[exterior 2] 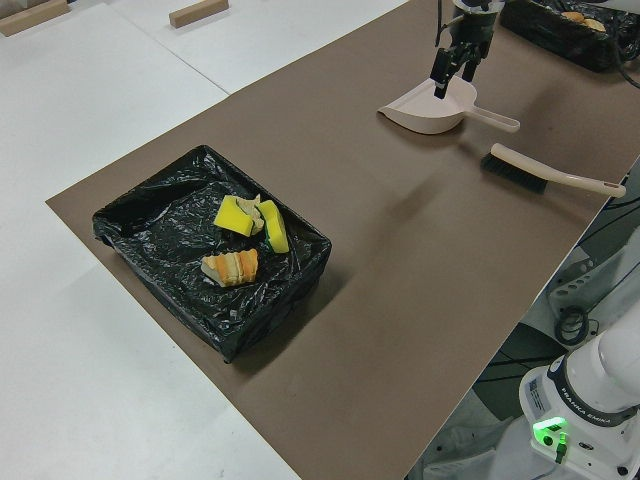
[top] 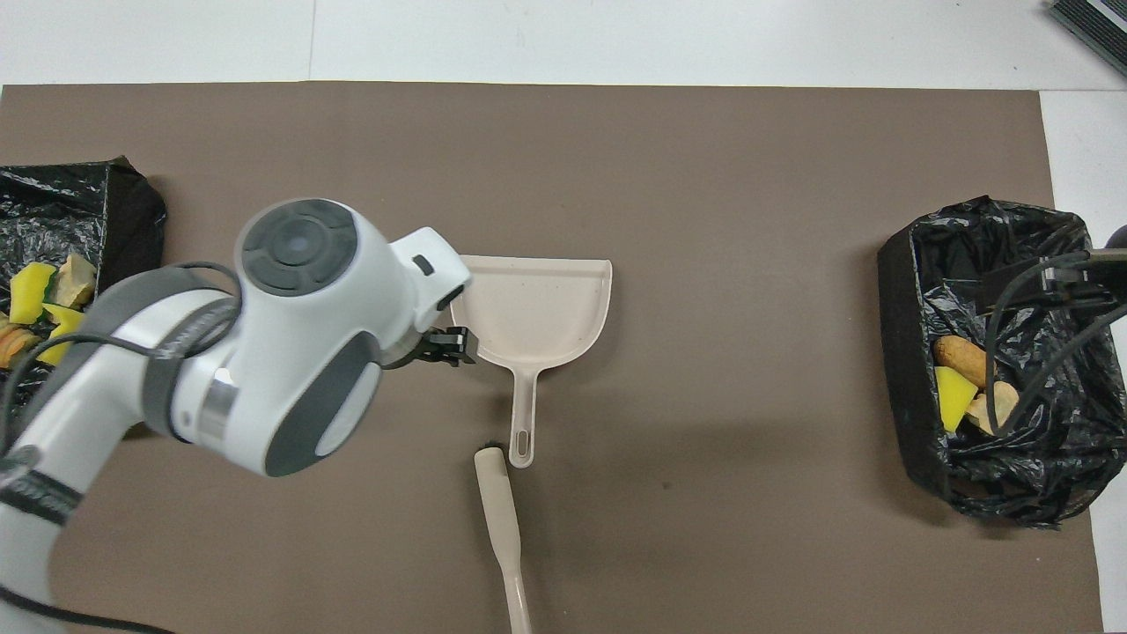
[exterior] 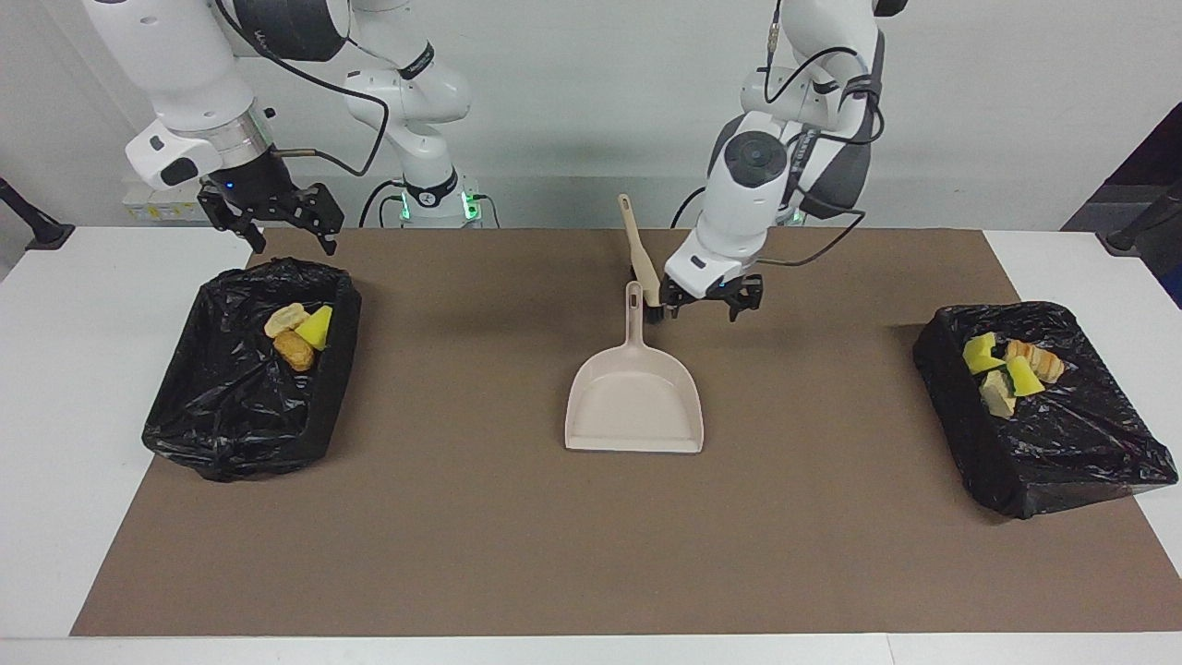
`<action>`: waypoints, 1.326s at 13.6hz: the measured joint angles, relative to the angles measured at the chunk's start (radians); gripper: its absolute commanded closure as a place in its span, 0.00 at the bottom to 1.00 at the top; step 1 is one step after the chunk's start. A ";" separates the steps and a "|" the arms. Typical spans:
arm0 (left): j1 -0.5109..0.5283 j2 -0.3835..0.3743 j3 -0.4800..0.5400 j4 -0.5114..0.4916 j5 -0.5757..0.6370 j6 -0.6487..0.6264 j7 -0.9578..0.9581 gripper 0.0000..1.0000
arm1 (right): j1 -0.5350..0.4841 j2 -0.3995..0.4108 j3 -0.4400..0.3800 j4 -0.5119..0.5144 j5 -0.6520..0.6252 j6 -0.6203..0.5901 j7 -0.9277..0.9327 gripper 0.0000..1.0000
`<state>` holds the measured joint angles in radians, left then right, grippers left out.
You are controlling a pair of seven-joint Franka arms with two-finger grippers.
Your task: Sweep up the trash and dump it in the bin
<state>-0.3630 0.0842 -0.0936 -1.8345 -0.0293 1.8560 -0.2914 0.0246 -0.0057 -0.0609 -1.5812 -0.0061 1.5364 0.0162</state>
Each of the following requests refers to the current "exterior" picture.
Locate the beige plastic dustpan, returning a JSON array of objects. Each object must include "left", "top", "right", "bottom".
[{"left": 564, "top": 281, "right": 706, "bottom": 454}]

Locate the white wall socket box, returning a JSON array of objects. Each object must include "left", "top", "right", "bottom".
[{"left": 122, "top": 177, "right": 223, "bottom": 223}]

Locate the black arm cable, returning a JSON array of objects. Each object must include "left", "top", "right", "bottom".
[
  {"left": 214, "top": 0, "right": 391, "bottom": 178},
  {"left": 761, "top": 0, "right": 887, "bottom": 269}
]

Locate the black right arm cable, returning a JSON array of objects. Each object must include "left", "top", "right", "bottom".
[{"left": 214, "top": 0, "right": 391, "bottom": 178}]

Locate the striped orange cream croissant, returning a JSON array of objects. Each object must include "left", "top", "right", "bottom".
[{"left": 980, "top": 369, "right": 1018, "bottom": 420}]

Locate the yellow sponge wedge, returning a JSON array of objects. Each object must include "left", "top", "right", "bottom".
[{"left": 1007, "top": 355, "right": 1046, "bottom": 397}]

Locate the black right base cable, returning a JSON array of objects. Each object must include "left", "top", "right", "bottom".
[{"left": 358, "top": 178, "right": 409, "bottom": 229}]

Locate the brown table mat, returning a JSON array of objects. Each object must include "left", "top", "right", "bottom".
[{"left": 70, "top": 228, "right": 1182, "bottom": 637}]

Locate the beige handled black bristle brush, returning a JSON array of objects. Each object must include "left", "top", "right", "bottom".
[{"left": 617, "top": 193, "right": 668, "bottom": 323}]

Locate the green and yellow sponge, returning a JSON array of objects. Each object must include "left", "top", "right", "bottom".
[{"left": 295, "top": 305, "right": 333, "bottom": 352}]

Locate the black camera stand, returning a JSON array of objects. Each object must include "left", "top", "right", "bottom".
[
  {"left": 0, "top": 177, "right": 77, "bottom": 251},
  {"left": 1096, "top": 180, "right": 1182, "bottom": 255}
]

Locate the brown bread roll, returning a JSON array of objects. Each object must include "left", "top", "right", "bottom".
[{"left": 273, "top": 330, "right": 316, "bottom": 372}]

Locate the pale flaky bread piece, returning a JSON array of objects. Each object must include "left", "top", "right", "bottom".
[{"left": 264, "top": 302, "right": 310, "bottom": 339}]

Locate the orange croissant with broken end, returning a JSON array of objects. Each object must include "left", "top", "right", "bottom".
[{"left": 1005, "top": 339, "right": 1067, "bottom": 383}]

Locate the open bin with black bag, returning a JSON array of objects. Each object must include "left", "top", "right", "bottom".
[{"left": 141, "top": 258, "right": 363, "bottom": 483}]

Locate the bin wrapped in black bag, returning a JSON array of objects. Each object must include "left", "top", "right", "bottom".
[{"left": 912, "top": 301, "right": 1180, "bottom": 520}]

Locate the notched yellow sponge piece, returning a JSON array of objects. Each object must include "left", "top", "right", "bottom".
[{"left": 962, "top": 332, "right": 1006, "bottom": 376}]

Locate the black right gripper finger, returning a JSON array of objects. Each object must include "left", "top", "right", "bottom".
[
  {"left": 198, "top": 183, "right": 269, "bottom": 255},
  {"left": 288, "top": 183, "right": 345, "bottom": 258}
]

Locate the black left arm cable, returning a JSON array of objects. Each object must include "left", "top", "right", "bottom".
[{"left": 761, "top": 0, "right": 887, "bottom": 269}]

